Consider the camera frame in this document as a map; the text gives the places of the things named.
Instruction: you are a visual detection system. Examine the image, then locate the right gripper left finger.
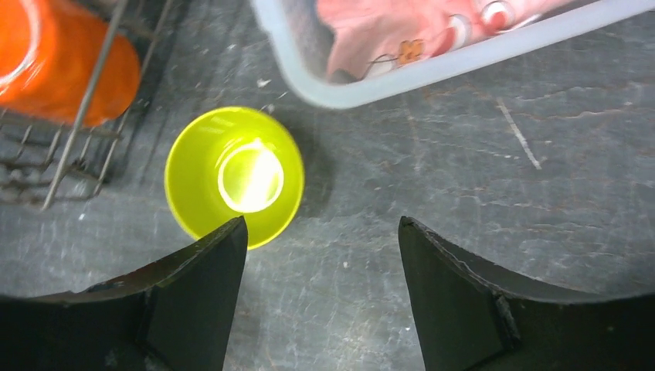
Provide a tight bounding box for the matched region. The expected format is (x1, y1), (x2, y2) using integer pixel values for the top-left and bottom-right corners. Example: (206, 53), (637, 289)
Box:
(1, 217), (248, 370)

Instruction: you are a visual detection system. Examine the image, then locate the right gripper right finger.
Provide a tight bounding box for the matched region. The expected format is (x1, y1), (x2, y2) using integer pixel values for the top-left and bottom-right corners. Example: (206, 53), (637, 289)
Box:
(398, 216), (654, 370)

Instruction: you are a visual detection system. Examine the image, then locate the orange mug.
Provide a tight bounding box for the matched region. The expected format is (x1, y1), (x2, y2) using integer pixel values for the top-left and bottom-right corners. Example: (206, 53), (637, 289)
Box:
(1, 1), (141, 127)

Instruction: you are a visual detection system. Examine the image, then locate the yellow-green bowl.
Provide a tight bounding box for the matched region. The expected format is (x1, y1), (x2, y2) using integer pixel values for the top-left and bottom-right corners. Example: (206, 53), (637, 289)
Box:
(164, 106), (306, 250)

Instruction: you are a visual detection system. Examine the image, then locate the pink patterned cloth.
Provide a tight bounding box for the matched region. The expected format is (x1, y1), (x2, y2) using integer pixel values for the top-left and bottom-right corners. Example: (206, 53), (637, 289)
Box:
(316, 0), (567, 80)

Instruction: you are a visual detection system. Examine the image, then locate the white plastic basket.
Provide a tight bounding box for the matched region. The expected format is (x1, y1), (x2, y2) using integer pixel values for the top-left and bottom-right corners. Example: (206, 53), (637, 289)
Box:
(251, 1), (654, 110)

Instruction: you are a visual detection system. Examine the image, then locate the metal wire dish rack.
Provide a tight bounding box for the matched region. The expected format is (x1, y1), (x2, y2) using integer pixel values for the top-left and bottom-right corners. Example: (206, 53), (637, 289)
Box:
(1, 1), (174, 209)

